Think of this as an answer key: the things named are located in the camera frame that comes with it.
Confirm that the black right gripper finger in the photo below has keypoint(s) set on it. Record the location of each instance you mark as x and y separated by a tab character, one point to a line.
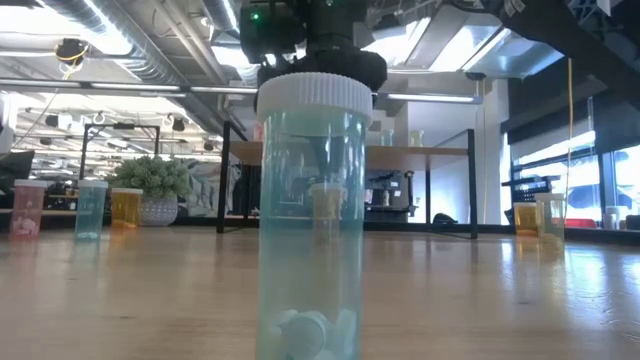
332	155

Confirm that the red medicine bottle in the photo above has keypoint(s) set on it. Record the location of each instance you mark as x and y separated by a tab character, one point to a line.
258	132
27	210

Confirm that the black equipment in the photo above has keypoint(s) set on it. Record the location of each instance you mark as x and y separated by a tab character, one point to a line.
395	190

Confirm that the linear ceiling light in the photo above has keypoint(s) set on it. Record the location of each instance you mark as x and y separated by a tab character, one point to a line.
125	86
430	97

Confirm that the green artificial plant in pot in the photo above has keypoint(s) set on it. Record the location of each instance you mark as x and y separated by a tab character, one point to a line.
150	175

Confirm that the black metal rack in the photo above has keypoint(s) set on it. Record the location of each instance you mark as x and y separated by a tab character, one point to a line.
120	126

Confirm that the red flat object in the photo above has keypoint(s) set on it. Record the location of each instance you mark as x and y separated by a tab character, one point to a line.
582	223

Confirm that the white cups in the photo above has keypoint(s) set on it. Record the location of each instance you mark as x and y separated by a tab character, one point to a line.
612	217

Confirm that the wooden shelf black metal frame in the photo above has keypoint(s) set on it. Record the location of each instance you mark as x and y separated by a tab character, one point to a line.
400	157

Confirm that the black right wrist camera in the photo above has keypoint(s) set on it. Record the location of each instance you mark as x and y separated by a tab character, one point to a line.
265	35

